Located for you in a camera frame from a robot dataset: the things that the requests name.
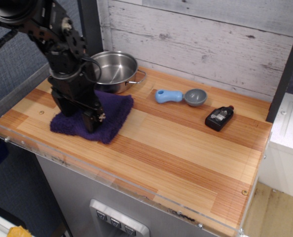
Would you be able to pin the yellow tape object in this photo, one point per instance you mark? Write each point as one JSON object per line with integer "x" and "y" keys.
{"x": 18, "y": 231}

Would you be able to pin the blue grey ice cream scoop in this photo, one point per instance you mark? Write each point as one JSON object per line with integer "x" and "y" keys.
{"x": 194, "y": 97}

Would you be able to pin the clear acrylic front guard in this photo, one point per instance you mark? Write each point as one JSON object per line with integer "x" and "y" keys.
{"x": 159, "y": 184}

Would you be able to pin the purple towel cloth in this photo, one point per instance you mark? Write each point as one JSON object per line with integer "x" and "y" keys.
{"x": 116, "y": 108}

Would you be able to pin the white side cabinet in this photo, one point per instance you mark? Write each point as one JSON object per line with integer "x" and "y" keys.
{"x": 276, "y": 169}

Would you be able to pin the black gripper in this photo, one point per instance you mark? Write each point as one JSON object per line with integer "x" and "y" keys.
{"x": 75, "y": 91}

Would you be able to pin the silver dispenser button panel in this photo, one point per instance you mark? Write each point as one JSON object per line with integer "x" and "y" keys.
{"x": 121, "y": 224}

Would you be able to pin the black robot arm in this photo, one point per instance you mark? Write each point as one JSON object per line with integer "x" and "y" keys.
{"x": 72, "y": 71}

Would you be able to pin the stainless steel pot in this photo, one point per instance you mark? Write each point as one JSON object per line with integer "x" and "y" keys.
{"x": 116, "y": 71}

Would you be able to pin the dark grey post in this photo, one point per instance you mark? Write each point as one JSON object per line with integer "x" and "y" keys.
{"x": 90, "y": 23}
{"x": 281, "y": 89}

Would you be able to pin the small black bottle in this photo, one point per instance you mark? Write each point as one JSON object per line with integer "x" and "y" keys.
{"x": 218, "y": 118}

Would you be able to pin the dark grey left post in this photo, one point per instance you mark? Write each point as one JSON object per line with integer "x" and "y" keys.
{"x": 90, "y": 23}

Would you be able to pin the dark grey right post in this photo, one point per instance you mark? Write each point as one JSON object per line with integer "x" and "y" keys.
{"x": 281, "y": 89}

